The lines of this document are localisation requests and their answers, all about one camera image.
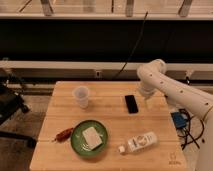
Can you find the clear plastic bottle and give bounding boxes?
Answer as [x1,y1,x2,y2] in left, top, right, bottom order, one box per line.
[118,132,158,154]

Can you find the blue connector box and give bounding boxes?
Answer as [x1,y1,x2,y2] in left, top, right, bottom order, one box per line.
[171,112,186,129]

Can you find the white sponge block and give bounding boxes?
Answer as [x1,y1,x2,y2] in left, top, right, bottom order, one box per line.
[82,127,102,150]

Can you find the black hanging cable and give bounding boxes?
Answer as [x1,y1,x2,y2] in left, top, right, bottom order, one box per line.
[112,10,150,80]

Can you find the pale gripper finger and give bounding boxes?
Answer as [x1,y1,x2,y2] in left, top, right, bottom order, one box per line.
[144,98,151,109]

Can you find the translucent white cup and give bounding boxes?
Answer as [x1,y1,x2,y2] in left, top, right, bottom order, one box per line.
[72,86,89,108]

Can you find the red brown sausage toy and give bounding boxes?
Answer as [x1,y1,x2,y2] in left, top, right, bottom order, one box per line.
[54,128,73,142]

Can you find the green ceramic plate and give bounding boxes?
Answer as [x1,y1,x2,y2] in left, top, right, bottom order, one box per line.
[70,120,108,158]

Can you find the black rectangular eraser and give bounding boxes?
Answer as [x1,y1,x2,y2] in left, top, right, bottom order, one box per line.
[125,95,138,113]

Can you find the white wall outlet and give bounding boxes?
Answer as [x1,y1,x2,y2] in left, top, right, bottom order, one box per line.
[95,71,101,78]

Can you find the black chair base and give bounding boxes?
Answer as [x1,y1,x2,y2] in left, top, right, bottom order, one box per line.
[0,68,37,148]

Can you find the black floor cables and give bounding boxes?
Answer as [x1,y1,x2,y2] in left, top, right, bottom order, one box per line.
[178,108,205,151]

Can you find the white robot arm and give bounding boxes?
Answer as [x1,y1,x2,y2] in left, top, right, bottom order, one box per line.
[137,59,213,171]

